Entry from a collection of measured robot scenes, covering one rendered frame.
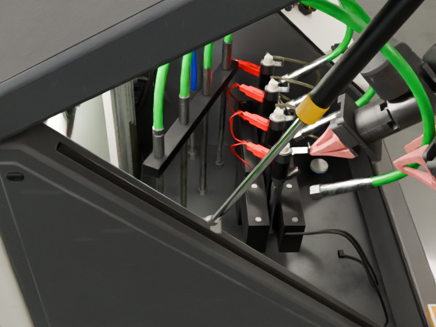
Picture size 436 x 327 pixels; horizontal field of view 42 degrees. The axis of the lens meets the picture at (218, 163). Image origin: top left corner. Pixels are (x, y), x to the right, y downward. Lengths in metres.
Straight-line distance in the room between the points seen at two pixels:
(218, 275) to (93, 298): 0.13
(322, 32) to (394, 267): 0.65
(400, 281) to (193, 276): 0.58
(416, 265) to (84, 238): 0.67
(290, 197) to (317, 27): 0.59
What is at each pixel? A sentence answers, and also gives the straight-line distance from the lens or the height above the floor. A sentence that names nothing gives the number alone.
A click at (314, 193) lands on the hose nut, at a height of 1.12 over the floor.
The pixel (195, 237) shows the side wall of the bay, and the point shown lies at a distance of 0.51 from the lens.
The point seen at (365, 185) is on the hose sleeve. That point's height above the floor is 1.17.
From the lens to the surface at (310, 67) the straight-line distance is 1.11.
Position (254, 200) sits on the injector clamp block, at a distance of 1.01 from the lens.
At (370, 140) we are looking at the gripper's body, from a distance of 0.87.
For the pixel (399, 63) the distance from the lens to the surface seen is 0.69.
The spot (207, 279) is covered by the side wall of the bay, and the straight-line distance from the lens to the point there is 0.55.
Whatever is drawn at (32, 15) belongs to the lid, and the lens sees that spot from 0.43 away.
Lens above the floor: 1.74
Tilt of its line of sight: 45 degrees down
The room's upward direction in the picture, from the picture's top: 4 degrees clockwise
